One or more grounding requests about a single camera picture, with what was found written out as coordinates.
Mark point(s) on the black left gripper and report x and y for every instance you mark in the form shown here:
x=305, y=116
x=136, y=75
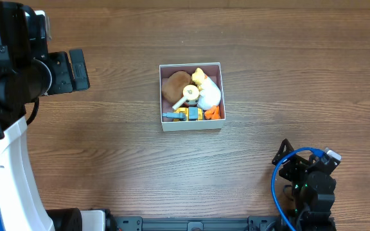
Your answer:
x=62, y=72

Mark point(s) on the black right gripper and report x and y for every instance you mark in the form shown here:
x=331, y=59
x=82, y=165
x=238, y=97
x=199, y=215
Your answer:
x=296, y=165

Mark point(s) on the brown plush toy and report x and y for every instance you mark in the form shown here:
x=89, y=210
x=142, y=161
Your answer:
x=172, y=88

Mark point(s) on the yellow wooden rattle drum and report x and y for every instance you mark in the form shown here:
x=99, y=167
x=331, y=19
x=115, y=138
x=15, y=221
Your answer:
x=190, y=92

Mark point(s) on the yellow grey toy truck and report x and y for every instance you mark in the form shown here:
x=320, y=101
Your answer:
x=185, y=114

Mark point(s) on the white orange plush duck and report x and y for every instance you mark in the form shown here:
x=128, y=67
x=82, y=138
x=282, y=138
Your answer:
x=210, y=95

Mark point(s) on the red silver face ball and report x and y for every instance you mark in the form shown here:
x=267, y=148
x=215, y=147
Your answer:
x=191, y=103

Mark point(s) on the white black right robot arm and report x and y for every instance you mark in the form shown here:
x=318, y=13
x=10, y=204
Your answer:
x=312, y=207

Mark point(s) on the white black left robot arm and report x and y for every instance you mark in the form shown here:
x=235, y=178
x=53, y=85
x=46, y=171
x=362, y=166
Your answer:
x=23, y=80

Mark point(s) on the white box pink interior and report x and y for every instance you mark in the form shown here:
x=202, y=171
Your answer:
x=214, y=71

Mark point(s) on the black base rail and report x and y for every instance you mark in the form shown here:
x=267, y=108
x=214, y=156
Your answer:
x=127, y=223

